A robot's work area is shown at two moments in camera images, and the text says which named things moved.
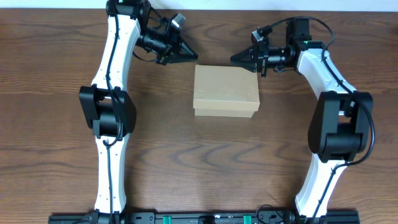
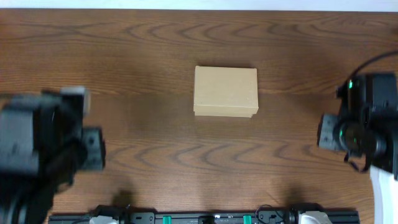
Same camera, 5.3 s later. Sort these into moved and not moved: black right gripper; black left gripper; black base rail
Moved: black right gripper; black left gripper
Not moved: black base rail
